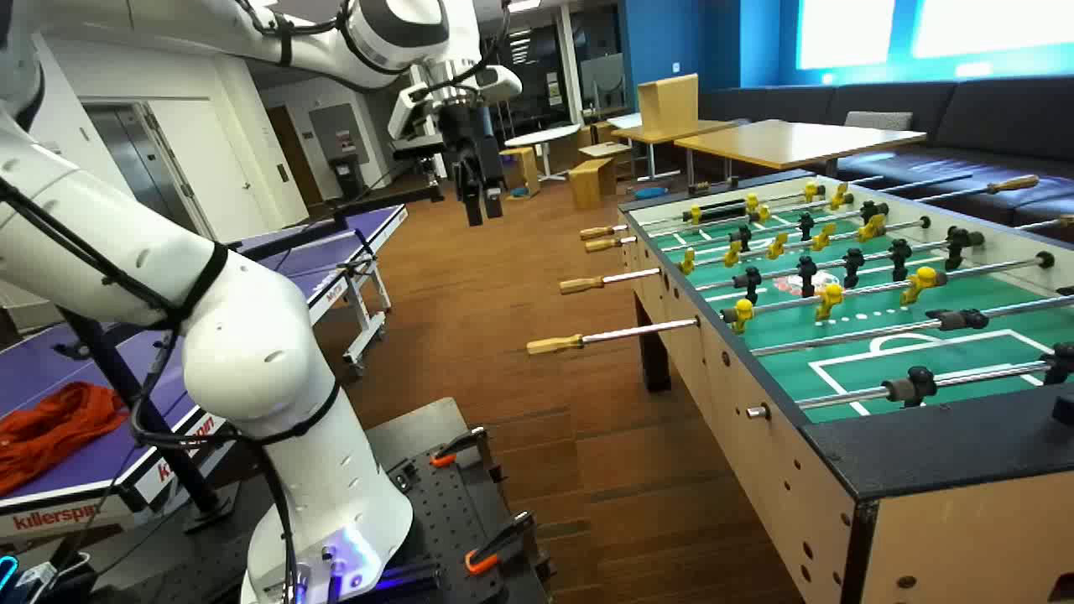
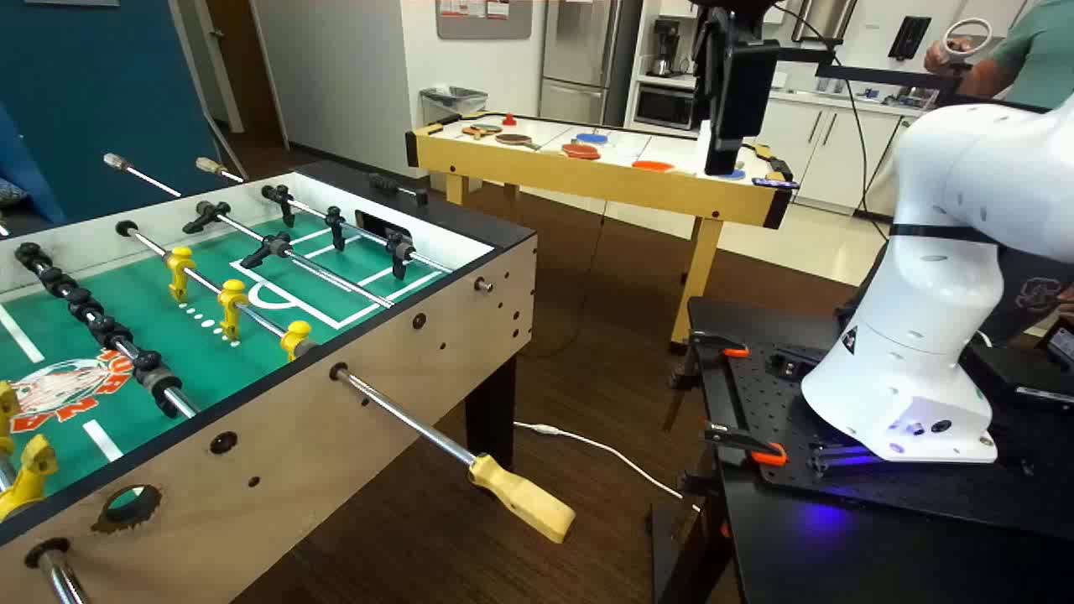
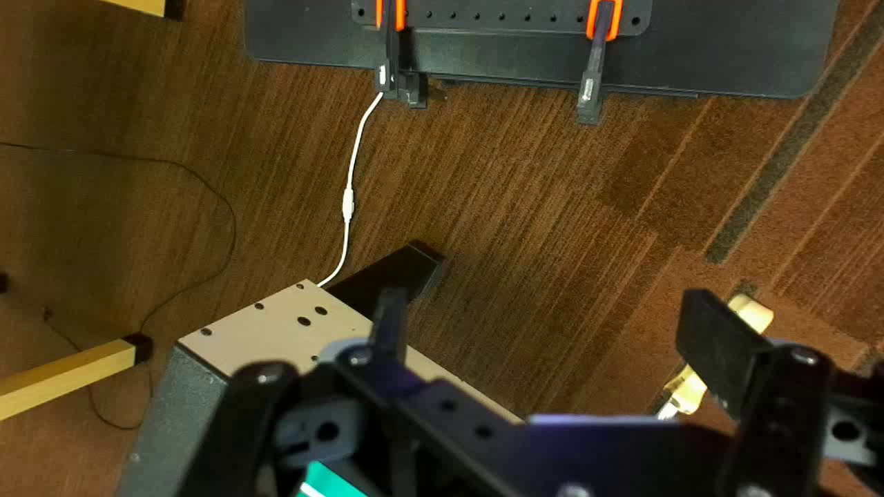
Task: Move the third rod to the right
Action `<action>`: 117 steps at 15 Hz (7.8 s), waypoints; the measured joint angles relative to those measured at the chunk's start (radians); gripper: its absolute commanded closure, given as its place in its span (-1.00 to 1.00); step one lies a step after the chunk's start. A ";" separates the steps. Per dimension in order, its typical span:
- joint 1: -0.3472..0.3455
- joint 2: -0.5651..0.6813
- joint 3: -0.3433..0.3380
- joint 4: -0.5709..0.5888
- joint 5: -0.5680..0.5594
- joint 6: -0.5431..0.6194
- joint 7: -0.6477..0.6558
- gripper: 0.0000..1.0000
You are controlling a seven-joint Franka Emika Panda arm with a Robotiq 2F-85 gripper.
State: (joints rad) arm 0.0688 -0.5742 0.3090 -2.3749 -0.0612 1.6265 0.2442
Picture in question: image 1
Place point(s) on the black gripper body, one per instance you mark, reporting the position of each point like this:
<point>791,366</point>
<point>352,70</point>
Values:
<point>470,150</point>

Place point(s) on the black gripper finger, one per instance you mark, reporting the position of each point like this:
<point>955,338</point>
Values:
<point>496,204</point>
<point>475,212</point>

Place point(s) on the foosball rod wooden handle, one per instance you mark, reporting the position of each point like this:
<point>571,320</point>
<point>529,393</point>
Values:
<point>571,288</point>
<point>606,338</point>

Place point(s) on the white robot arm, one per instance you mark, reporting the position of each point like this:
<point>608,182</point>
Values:
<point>248,338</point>

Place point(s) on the cardboard box on floor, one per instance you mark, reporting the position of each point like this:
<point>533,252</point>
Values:
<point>593,182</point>

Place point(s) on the cardboard box on table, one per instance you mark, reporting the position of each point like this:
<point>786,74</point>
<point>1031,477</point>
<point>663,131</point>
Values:
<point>670,106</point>

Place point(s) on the wooden table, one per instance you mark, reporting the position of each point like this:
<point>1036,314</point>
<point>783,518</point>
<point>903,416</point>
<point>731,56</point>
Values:
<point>778,147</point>

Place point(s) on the orange black clamp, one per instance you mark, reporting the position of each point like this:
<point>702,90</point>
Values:
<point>504,546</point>

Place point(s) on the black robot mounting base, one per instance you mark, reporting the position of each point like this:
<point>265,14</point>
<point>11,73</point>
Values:
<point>442,465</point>

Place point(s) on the foosball table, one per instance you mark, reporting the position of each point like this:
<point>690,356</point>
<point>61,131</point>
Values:
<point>887,381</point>

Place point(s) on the dark sofa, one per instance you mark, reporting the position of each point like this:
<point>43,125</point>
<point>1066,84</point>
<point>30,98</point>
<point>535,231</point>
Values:
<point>1002,150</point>

